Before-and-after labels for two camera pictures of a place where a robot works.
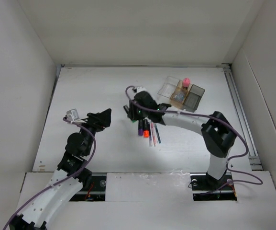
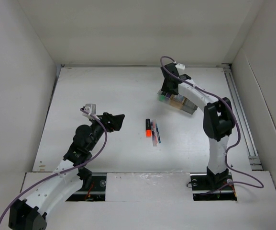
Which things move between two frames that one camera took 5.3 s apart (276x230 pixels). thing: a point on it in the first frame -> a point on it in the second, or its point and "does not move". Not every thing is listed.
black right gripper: [133, 113] -> [164, 87]
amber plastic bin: [179, 96] does not move
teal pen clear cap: [158, 134] does not move
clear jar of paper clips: [179, 97] does not move
